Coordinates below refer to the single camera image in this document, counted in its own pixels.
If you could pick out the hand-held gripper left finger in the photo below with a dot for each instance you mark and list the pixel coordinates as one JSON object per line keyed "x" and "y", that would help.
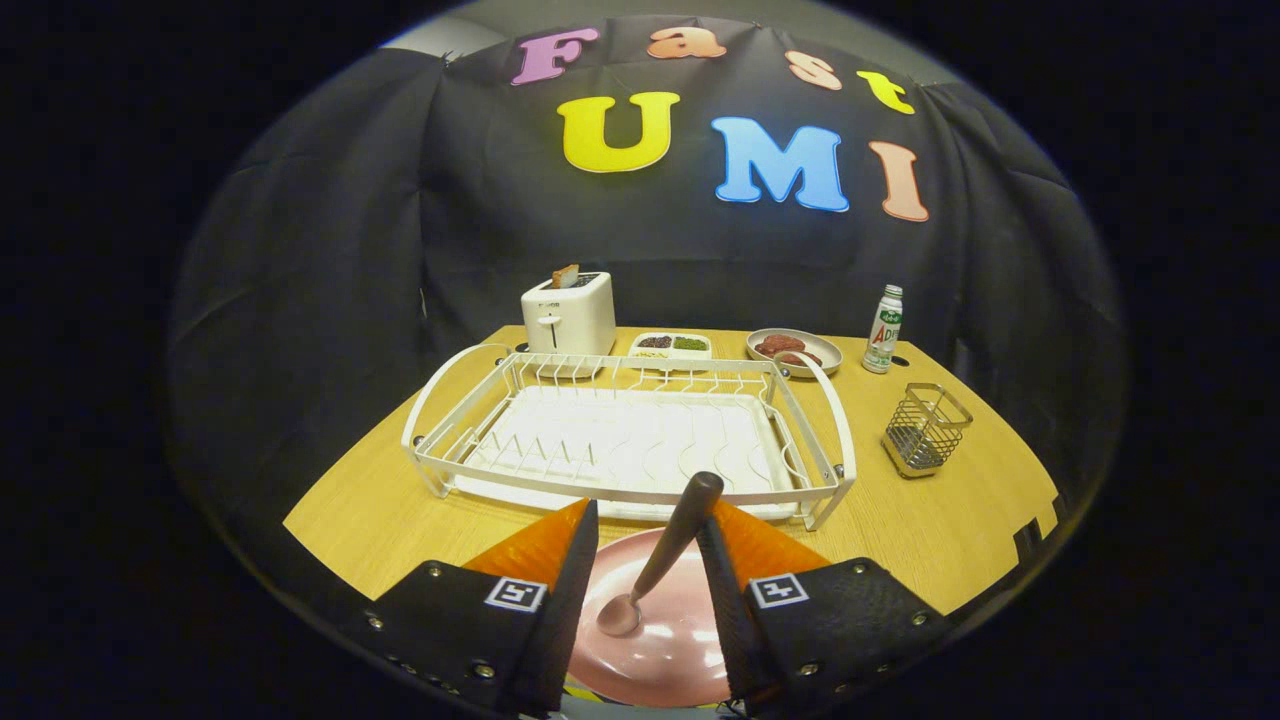
{"x": 570, "y": 600}

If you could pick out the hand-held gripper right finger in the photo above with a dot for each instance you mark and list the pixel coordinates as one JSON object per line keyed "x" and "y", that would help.
{"x": 722, "y": 600}

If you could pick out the pink plate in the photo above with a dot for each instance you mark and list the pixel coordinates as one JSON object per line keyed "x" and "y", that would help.
{"x": 670, "y": 660}

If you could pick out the beige plate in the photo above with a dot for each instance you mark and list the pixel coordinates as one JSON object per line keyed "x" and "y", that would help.
{"x": 828, "y": 350}

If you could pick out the white drip tray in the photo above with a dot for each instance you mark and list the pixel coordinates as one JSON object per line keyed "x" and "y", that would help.
{"x": 620, "y": 440}

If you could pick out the white divided tray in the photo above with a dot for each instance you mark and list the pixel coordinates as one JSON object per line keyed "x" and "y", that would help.
{"x": 690, "y": 355}

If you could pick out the red meat piece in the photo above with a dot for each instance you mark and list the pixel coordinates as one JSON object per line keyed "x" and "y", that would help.
{"x": 800, "y": 358}
{"x": 778, "y": 344}

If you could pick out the green beans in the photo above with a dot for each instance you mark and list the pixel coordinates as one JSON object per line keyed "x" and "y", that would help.
{"x": 690, "y": 344}

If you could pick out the dark red beans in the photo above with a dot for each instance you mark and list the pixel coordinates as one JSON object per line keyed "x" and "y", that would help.
{"x": 655, "y": 342}

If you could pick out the white toaster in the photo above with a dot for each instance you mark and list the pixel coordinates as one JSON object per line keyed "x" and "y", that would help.
{"x": 575, "y": 320}

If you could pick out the white drink bottle green cap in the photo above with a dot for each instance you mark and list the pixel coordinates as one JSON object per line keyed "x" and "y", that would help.
{"x": 882, "y": 335}

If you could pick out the black table edge clamp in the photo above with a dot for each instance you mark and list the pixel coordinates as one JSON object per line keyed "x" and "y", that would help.
{"x": 1028, "y": 540}
{"x": 1058, "y": 510}

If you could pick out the brown toast slice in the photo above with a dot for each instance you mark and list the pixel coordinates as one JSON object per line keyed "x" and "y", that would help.
{"x": 565, "y": 277}

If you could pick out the black backdrop cloth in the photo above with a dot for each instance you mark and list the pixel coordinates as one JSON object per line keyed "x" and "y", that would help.
{"x": 350, "y": 250}

